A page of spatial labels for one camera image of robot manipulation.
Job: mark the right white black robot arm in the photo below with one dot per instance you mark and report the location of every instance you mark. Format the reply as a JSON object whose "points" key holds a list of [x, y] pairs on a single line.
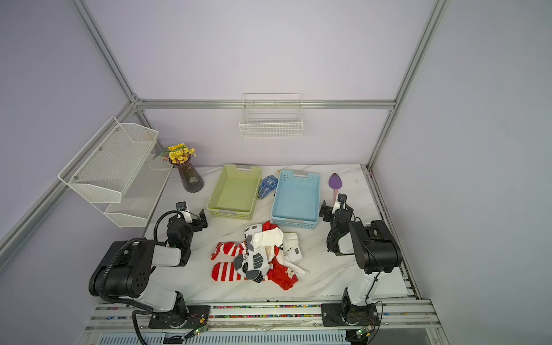
{"points": [[376, 253]]}

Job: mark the blue plastic basket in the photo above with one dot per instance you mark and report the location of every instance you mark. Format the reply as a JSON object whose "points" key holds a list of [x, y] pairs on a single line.
{"points": [[297, 200]]}

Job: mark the plain white sock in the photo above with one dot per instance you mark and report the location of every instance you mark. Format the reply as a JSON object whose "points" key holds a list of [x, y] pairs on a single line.
{"points": [[269, 238]]}

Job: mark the white two-tier mesh shelf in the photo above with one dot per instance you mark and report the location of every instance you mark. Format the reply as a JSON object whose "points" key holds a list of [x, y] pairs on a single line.
{"points": [[118, 173]]}

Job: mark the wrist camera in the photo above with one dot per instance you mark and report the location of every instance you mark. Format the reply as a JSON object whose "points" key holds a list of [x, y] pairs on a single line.
{"points": [[181, 206], [342, 199]]}

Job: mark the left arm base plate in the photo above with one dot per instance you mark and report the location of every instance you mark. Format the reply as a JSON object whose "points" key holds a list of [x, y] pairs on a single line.
{"points": [[193, 317]]}

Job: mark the white grey sport sock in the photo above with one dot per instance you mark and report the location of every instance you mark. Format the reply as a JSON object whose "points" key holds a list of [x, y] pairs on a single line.
{"points": [[253, 263]]}

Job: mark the green plastic basket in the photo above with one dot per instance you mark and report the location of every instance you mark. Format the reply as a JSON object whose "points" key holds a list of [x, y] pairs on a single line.
{"points": [[235, 194]]}

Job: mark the dark glass vase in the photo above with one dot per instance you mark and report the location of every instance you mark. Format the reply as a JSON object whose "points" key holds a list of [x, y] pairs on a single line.
{"points": [[190, 177]]}

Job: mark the blue dotted work glove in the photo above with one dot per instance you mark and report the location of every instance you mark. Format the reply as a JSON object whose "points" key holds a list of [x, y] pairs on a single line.
{"points": [[267, 186]]}

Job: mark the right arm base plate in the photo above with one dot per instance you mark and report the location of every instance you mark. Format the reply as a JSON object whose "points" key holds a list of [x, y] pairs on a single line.
{"points": [[334, 314]]}

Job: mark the red snowflake sock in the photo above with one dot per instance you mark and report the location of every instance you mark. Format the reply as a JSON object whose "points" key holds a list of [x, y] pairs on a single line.
{"points": [[271, 252]]}

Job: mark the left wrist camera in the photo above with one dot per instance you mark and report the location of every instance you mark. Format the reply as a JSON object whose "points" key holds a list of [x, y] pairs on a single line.
{"points": [[181, 206]]}

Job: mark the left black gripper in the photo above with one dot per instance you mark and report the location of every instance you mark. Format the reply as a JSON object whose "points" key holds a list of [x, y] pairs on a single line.
{"points": [[196, 222]]}

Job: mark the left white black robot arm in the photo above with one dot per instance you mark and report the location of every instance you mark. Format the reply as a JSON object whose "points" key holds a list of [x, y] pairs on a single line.
{"points": [[124, 274]]}

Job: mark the white wire wall basket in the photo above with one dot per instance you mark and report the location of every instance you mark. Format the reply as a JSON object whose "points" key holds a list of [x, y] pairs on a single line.
{"points": [[271, 115]]}

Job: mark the aluminium rail bench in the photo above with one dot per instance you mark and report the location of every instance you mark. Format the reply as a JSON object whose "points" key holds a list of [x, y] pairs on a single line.
{"points": [[396, 321]]}

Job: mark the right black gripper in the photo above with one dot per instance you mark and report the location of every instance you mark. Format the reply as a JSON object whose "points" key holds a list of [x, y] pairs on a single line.
{"points": [[328, 210]]}

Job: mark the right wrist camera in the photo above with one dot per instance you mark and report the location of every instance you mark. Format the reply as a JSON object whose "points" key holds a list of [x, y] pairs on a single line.
{"points": [[342, 199]]}

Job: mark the purple trowel pink handle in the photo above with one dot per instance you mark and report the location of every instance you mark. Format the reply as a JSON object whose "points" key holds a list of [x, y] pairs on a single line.
{"points": [[335, 183]]}

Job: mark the white sock black stripes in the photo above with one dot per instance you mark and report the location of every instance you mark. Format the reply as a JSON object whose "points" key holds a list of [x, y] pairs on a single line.
{"points": [[291, 248]]}

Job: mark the red white striped santa sock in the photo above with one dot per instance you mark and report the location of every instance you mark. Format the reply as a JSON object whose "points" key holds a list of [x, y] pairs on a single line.
{"points": [[227, 272]]}

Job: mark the yellow flower bouquet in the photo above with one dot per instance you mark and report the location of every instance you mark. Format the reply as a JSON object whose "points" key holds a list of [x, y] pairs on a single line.
{"points": [[177, 154]]}

